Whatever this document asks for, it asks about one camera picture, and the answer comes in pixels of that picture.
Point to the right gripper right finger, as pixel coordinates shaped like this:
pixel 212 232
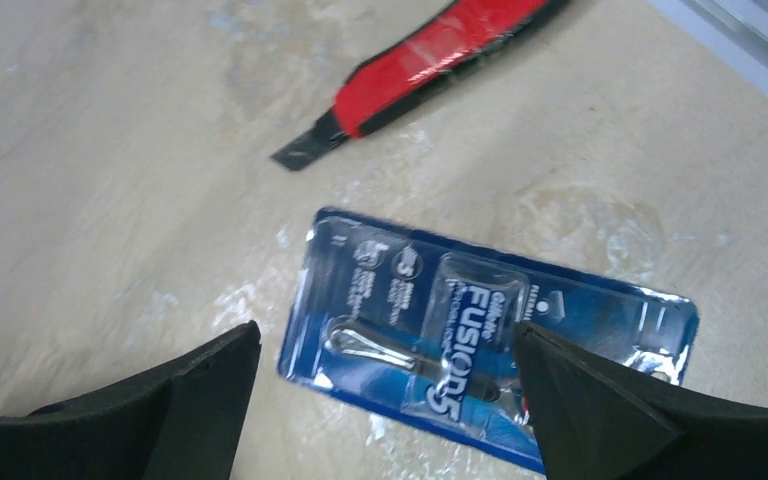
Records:
pixel 597 419

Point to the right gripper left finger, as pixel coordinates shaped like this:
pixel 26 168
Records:
pixel 179 420

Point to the blue razor blister pack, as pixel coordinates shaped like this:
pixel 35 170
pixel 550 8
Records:
pixel 418 327

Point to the red utility knife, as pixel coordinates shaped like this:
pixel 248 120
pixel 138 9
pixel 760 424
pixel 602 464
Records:
pixel 392 83

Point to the aluminium frame rail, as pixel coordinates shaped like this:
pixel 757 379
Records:
pixel 735 31

